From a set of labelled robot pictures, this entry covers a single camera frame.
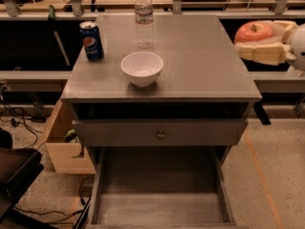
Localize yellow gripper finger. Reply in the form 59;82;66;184
264;20;298;43
234;38;295;66

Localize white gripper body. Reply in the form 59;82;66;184
287;24;305;71

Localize red apple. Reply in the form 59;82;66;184
234;21;275;43

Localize grey drawer cabinet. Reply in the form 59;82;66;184
61;13;263;229

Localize open grey middle drawer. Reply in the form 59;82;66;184
86;148;237;229

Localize closed grey top drawer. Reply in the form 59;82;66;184
72;119;247;147

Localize white ceramic bowl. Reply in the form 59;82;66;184
121;52;164;88

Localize clear plastic water bottle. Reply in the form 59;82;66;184
134;0;153;49

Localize blue pepsi can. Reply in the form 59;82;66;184
79;21;104;61

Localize light wooden box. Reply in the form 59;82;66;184
35;100;95;175

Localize black equipment left corner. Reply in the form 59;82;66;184
0;128;43;220

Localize green handled tool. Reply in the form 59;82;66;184
47;4;71;68

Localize black cables on floor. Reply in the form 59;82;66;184
0;83;44;149

